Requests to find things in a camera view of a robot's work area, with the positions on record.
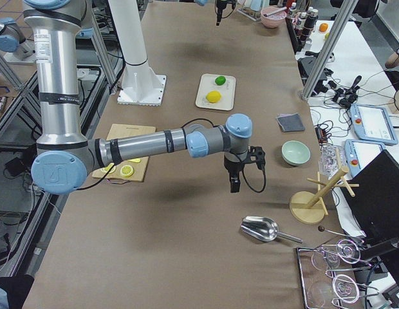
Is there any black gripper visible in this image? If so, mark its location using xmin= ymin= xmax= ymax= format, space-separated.
xmin=224 ymin=146 xmax=264 ymax=193
xmin=215 ymin=0 xmax=236 ymax=26

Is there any green lime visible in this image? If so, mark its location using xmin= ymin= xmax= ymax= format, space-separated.
xmin=214 ymin=75 xmax=227 ymax=86

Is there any yellow lemon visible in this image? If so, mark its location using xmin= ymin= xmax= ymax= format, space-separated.
xmin=205 ymin=91 xmax=222 ymax=104

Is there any white rabbit tray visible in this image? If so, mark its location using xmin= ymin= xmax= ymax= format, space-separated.
xmin=195 ymin=73 xmax=236 ymax=111

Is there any pink ribbed bowl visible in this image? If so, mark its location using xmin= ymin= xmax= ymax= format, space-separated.
xmin=261 ymin=6 xmax=286 ymax=29

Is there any metal scoop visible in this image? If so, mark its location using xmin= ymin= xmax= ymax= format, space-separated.
xmin=241 ymin=216 xmax=303 ymax=243

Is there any mint green bowl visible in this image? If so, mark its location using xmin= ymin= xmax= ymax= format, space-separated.
xmin=281 ymin=140 xmax=311 ymax=166

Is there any wooden mug tree stand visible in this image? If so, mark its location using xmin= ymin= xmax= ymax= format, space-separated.
xmin=289 ymin=149 xmax=360 ymax=225

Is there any folded grey cloth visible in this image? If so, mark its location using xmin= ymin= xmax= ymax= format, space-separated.
xmin=276 ymin=113 xmax=305 ymax=133

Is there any orange fruit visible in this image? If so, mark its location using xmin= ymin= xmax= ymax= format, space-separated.
xmin=319 ymin=23 xmax=328 ymax=33

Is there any lemon slice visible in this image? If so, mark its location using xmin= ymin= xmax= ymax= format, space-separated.
xmin=120 ymin=164 xmax=135 ymax=178

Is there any blue teach pendant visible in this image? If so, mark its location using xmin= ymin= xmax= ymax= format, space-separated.
xmin=344 ymin=139 xmax=385 ymax=178
xmin=350 ymin=104 xmax=398 ymax=145

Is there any wooden cutting board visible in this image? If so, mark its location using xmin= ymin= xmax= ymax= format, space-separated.
xmin=91 ymin=124 xmax=156 ymax=184

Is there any black metal glass rack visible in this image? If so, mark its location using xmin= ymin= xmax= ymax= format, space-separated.
xmin=296 ymin=233 xmax=399 ymax=308

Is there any black monitor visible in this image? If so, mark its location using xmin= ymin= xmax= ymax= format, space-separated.
xmin=344 ymin=150 xmax=399 ymax=286

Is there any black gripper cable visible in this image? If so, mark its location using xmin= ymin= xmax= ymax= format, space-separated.
xmin=241 ymin=160 xmax=267 ymax=194

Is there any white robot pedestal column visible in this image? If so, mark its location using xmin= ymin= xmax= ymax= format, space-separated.
xmin=109 ymin=0 xmax=151 ymax=87

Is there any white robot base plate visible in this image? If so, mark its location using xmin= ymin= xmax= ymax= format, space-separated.
xmin=117 ymin=73 xmax=167 ymax=106

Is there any aluminium frame post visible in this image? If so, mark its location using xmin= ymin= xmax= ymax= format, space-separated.
xmin=301 ymin=0 xmax=358 ymax=101

